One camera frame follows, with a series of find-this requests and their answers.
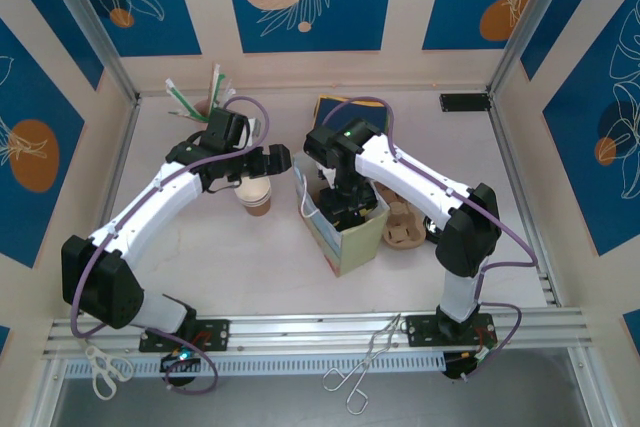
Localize black rectangular wall plate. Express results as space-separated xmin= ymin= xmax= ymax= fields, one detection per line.
xmin=438 ymin=92 xmax=490 ymax=113

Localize grey slotted cable duct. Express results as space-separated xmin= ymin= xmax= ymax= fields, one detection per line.
xmin=63 ymin=352 xmax=447 ymax=379

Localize right controller board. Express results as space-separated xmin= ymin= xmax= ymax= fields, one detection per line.
xmin=442 ymin=341 xmax=506 ymax=382

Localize left controller board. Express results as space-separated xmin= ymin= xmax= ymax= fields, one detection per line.
xmin=158 ymin=345 xmax=202 ymax=374

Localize aluminium frame post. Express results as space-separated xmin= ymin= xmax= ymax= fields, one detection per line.
xmin=487 ymin=0 xmax=581 ymax=98
xmin=37 ymin=0 xmax=142 ymax=107

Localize brown pulp cup carrier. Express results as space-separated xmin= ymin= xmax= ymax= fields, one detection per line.
xmin=374 ymin=181 xmax=427 ymax=252

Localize dark blue paper napkin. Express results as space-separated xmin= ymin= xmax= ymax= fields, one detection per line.
xmin=315 ymin=96 xmax=389 ymax=136

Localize brown paper cup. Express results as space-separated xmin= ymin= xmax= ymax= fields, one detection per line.
xmin=237 ymin=176 xmax=274 ymax=218

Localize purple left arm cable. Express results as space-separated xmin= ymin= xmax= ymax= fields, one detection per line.
xmin=69 ymin=95 xmax=274 ymax=341

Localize black plastic cup lid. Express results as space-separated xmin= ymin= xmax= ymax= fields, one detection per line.
xmin=423 ymin=214 xmax=444 ymax=246

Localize white handled scissors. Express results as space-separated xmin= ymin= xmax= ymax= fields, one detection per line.
xmin=83 ymin=344 xmax=136 ymax=402

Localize controller board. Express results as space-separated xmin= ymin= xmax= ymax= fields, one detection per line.
xmin=442 ymin=341 xmax=506 ymax=382
xmin=158 ymin=345 xmax=202 ymax=374

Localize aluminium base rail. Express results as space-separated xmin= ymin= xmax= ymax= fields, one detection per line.
xmin=42 ymin=314 xmax=594 ymax=361

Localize metal wire tongs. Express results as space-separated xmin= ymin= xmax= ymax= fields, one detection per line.
xmin=322 ymin=313 xmax=407 ymax=416

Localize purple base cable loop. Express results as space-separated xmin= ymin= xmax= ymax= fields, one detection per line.
xmin=162 ymin=341 xmax=220 ymax=396

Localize pink straw holder cup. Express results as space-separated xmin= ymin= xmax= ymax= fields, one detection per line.
xmin=192 ymin=98 xmax=221 ymax=121

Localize green paper gift bag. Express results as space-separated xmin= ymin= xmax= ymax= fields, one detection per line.
xmin=292 ymin=149 xmax=391 ymax=278

